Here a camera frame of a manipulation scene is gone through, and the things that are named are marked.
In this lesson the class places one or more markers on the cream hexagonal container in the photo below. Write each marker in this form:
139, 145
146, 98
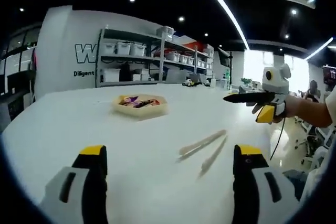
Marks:
141, 112

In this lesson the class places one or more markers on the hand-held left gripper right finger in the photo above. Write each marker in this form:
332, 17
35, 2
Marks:
270, 197

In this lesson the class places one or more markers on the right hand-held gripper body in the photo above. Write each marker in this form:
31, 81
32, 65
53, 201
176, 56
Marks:
275, 81

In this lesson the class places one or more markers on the black monitor on stand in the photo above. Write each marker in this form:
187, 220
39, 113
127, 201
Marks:
223, 56

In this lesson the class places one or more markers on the potted plant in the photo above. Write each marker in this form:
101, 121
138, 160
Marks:
246, 80

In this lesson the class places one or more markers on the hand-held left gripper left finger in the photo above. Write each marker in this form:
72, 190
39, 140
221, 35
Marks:
68, 195

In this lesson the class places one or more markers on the green bottle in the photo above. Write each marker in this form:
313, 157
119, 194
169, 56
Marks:
227, 73

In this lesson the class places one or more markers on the pile of snack packets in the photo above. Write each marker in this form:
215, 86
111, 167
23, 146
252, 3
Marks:
136, 102

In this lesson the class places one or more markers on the person's blue jeans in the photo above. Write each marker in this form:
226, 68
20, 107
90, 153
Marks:
295, 182

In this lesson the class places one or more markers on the dark wall screen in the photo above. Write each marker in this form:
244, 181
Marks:
329, 73

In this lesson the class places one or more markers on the spare hand-held gripper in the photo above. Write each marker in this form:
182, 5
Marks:
191, 82

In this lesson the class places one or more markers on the row of white storage bins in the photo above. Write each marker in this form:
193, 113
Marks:
123, 48

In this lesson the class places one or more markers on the white food tongs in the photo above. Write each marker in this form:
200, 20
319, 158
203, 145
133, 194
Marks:
202, 142

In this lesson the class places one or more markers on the grey flat case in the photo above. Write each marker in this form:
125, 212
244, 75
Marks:
177, 75

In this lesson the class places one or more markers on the long ceiling light strip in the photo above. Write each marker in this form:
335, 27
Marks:
220, 6
320, 48

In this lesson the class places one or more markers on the grey metal storage shelf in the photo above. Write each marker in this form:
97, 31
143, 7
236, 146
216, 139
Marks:
161, 58

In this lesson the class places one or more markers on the stack of white boxes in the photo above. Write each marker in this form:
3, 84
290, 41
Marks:
111, 75

